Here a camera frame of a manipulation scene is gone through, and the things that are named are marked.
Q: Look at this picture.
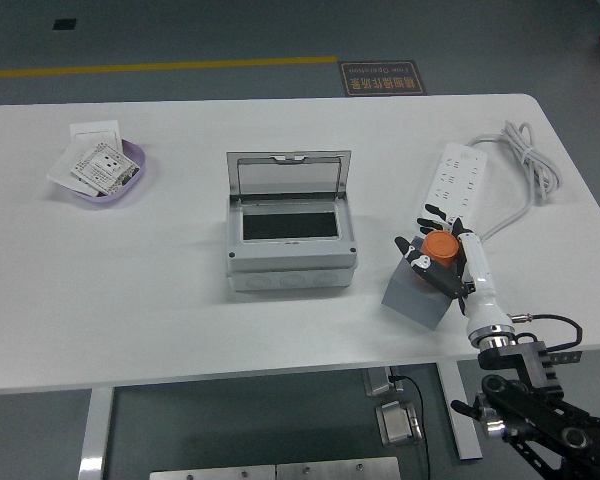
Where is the silver metal floor unit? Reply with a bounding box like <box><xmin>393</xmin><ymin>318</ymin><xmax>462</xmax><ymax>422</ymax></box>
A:
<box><xmin>374</xmin><ymin>399</ymin><xmax>425</xmax><ymax>447</ymax></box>

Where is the grey metal plate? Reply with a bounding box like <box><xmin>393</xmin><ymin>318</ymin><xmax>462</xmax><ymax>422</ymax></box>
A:
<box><xmin>275</xmin><ymin>456</ymin><xmax>401</xmax><ymax>480</ymax></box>
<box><xmin>149</xmin><ymin>464</ymin><xmax>277</xmax><ymax>480</ymax></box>

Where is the grey cube with round hole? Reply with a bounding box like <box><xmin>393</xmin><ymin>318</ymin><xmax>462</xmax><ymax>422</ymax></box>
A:
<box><xmin>381</xmin><ymin>234</ymin><xmax>454</xmax><ymax>331</ymax></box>

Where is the grey enclosure box clear lid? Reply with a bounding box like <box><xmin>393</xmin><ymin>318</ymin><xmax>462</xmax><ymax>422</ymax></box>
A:
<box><xmin>224</xmin><ymin>149</ymin><xmax>359</xmax><ymax>294</ymax></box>

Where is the silver box under table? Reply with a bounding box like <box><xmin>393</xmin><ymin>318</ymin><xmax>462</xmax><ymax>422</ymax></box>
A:
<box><xmin>362</xmin><ymin>367</ymin><xmax>405</xmax><ymax>398</ymax></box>

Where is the orange cylinder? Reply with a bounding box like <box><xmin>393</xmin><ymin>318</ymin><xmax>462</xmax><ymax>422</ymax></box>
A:
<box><xmin>419</xmin><ymin>229</ymin><xmax>464</xmax><ymax>274</ymax></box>

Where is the white power cord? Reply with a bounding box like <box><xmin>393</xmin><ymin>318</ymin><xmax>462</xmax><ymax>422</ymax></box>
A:
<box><xmin>467</xmin><ymin>119</ymin><xmax>564</xmax><ymax>246</ymax></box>

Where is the white power strip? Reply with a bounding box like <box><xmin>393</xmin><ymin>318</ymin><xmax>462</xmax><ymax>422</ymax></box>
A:
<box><xmin>423</xmin><ymin>141</ymin><xmax>489</xmax><ymax>235</ymax></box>

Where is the white table leg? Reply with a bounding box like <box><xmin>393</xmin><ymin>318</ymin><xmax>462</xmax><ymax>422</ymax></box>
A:
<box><xmin>437</xmin><ymin>360</ymin><xmax>483</xmax><ymax>461</ymax></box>
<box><xmin>77</xmin><ymin>387</ymin><xmax>115</xmax><ymax>480</ymax></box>

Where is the printed socket module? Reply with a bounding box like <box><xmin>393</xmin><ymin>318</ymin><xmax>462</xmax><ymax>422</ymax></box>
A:
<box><xmin>69</xmin><ymin>142</ymin><xmax>141</xmax><ymax>197</ymax></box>

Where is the white wall switch plate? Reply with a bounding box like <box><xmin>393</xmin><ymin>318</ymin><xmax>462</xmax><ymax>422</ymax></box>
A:
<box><xmin>69</xmin><ymin>119</ymin><xmax>124</xmax><ymax>151</ymax></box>

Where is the purple plastic tray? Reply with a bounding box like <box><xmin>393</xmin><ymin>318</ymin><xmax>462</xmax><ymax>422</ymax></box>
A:
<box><xmin>54</xmin><ymin>138</ymin><xmax>147</xmax><ymax>206</ymax></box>

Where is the flat white cover plate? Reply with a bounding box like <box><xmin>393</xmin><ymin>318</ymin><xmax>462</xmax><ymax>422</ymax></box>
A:
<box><xmin>46</xmin><ymin>142</ymin><xmax>99</xmax><ymax>196</ymax></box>

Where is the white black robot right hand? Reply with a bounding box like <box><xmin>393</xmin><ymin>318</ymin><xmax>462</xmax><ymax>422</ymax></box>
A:
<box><xmin>393</xmin><ymin>203</ymin><xmax>514</xmax><ymax>344</ymax></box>

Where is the yellow floor tape line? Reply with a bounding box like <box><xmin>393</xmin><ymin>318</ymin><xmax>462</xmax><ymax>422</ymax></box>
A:
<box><xmin>0</xmin><ymin>55</ymin><xmax>339</xmax><ymax>80</ymax></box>

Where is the brown floor sign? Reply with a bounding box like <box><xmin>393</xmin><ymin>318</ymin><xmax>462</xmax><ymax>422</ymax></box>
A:
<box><xmin>337</xmin><ymin>59</ymin><xmax>427</xmax><ymax>97</ymax></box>

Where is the black cable under table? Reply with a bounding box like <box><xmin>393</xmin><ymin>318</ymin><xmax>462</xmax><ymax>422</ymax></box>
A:
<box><xmin>389</xmin><ymin>374</ymin><xmax>431</xmax><ymax>480</ymax></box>

